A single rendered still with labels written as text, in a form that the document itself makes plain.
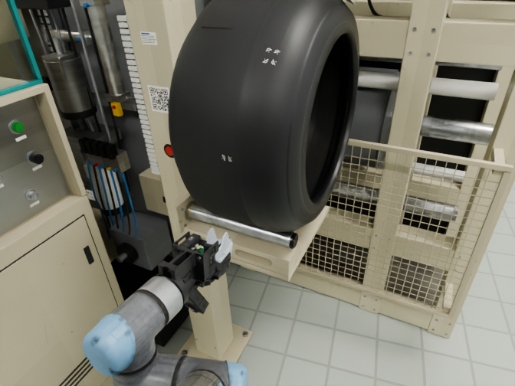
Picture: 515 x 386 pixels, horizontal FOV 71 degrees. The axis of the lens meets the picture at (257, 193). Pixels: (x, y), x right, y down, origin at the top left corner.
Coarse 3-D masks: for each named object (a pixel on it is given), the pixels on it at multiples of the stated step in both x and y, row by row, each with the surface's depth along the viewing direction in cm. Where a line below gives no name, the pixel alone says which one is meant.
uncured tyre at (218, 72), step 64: (256, 0) 74; (320, 0) 73; (192, 64) 72; (256, 64) 67; (320, 64) 71; (192, 128) 74; (256, 128) 68; (320, 128) 120; (192, 192) 86; (256, 192) 74; (320, 192) 102
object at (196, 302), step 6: (192, 288) 68; (192, 294) 68; (198, 294) 70; (192, 300) 69; (198, 300) 71; (204, 300) 72; (186, 306) 73; (192, 306) 72; (198, 306) 71; (204, 306) 73
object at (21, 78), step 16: (0, 0) 88; (0, 16) 89; (16, 16) 92; (0, 32) 90; (16, 32) 93; (0, 48) 91; (16, 48) 94; (0, 64) 92; (16, 64) 95; (32, 64) 98; (0, 80) 92; (16, 80) 96; (32, 80) 100
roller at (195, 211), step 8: (192, 208) 109; (200, 208) 108; (192, 216) 109; (200, 216) 107; (208, 216) 106; (216, 216) 105; (216, 224) 106; (224, 224) 104; (232, 224) 103; (240, 224) 102; (248, 224) 101; (240, 232) 103; (248, 232) 101; (256, 232) 100; (264, 232) 99; (272, 232) 98; (280, 232) 98; (288, 232) 98; (272, 240) 99; (280, 240) 97; (288, 240) 96; (296, 240) 98
